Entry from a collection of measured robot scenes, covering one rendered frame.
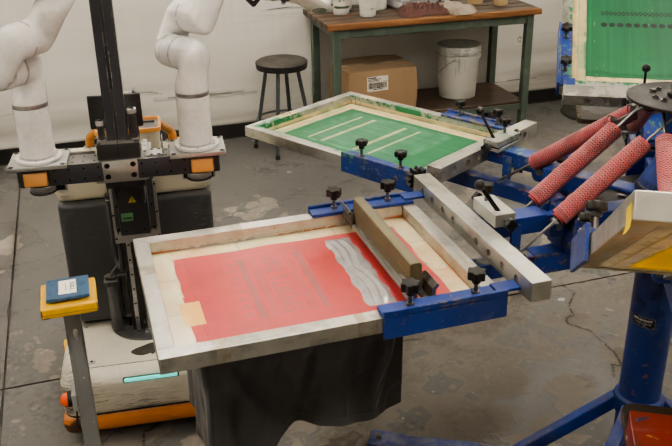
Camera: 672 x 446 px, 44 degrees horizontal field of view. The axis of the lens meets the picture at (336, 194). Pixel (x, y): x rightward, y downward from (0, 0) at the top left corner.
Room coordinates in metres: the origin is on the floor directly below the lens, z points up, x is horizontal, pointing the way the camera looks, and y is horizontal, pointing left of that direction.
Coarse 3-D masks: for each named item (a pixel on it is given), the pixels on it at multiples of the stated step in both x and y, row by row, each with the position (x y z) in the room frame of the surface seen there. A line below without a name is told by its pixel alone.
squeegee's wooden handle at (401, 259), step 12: (360, 204) 2.02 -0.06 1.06; (360, 216) 2.00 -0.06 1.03; (372, 216) 1.94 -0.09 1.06; (372, 228) 1.92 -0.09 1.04; (384, 228) 1.87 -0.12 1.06; (372, 240) 1.92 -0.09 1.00; (384, 240) 1.83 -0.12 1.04; (396, 240) 1.80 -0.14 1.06; (384, 252) 1.83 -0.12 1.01; (396, 252) 1.76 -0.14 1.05; (408, 252) 1.74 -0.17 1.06; (396, 264) 1.76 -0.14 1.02; (408, 264) 1.69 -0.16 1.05; (420, 264) 1.68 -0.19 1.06; (408, 276) 1.68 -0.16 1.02; (420, 276) 1.68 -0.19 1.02; (420, 288) 1.68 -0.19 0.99
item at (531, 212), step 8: (520, 208) 2.01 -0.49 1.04; (528, 208) 2.01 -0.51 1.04; (536, 208) 2.01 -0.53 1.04; (480, 216) 1.97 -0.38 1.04; (520, 216) 1.96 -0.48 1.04; (528, 216) 1.96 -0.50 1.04; (536, 216) 1.97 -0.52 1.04; (544, 216) 1.97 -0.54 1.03; (488, 224) 1.93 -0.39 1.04; (528, 224) 1.96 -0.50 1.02; (536, 224) 1.97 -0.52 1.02; (544, 224) 1.98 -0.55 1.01; (504, 232) 1.94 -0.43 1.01; (528, 232) 1.96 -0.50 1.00
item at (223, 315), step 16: (384, 272) 1.83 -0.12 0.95; (432, 272) 1.83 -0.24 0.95; (336, 288) 1.76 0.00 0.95; (352, 288) 1.75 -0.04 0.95; (400, 288) 1.75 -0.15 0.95; (208, 304) 1.69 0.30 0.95; (224, 304) 1.69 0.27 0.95; (336, 304) 1.68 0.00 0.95; (352, 304) 1.68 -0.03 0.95; (208, 320) 1.62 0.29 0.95; (224, 320) 1.62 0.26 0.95; (240, 320) 1.62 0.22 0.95; (256, 320) 1.62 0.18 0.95; (272, 320) 1.62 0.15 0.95; (288, 320) 1.62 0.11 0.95; (304, 320) 1.61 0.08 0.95; (208, 336) 1.56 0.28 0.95; (224, 336) 1.55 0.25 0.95
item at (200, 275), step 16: (304, 240) 2.02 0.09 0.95; (320, 240) 2.02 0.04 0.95; (352, 240) 2.01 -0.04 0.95; (208, 256) 1.94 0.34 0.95; (224, 256) 1.93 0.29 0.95; (240, 256) 1.93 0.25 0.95; (256, 256) 1.93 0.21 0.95; (304, 256) 1.93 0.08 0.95; (320, 256) 1.92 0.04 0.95; (368, 256) 1.92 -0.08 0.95; (416, 256) 1.92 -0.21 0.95; (176, 272) 1.85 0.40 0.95; (192, 272) 1.85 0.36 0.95; (208, 272) 1.85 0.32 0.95; (224, 272) 1.85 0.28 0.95; (320, 272) 1.84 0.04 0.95; (336, 272) 1.84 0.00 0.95; (192, 288) 1.77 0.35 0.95; (208, 288) 1.77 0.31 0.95; (224, 288) 1.77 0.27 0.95
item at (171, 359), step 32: (256, 224) 2.05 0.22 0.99; (288, 224) 2.06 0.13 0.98; (320, 224) 2.09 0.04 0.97; (416, 224) 2.06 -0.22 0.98; (448, 256) 1.86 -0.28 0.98; (160, 320) 1.57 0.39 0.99; (320, 320) 1.56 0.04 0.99; (352, 320) 1.55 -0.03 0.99; (160, 352) 1.44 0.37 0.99; (192, 352) 1.44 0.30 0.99; (224, 352) 1.46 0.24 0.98; (256, 352) 1.48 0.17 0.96
